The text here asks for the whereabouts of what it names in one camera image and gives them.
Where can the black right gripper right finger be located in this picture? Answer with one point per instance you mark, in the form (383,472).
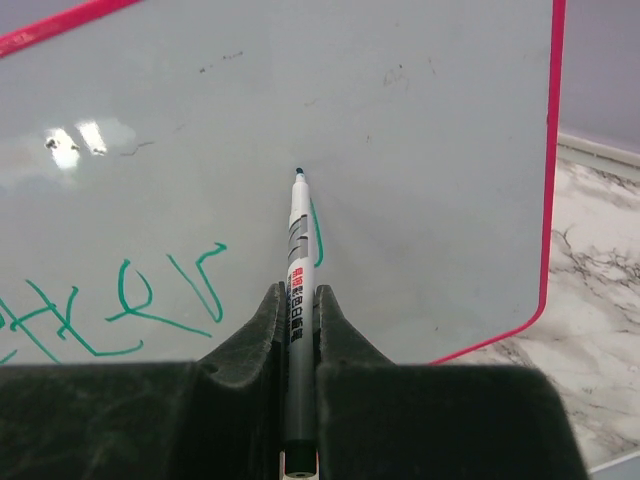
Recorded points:
(381,420)

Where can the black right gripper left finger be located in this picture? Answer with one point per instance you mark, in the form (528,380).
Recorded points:
(214,418)

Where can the green whiteboard marker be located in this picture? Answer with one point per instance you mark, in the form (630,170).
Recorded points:
(299,376)

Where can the pink framed whiteboard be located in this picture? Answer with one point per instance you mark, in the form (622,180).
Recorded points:
(148,151)

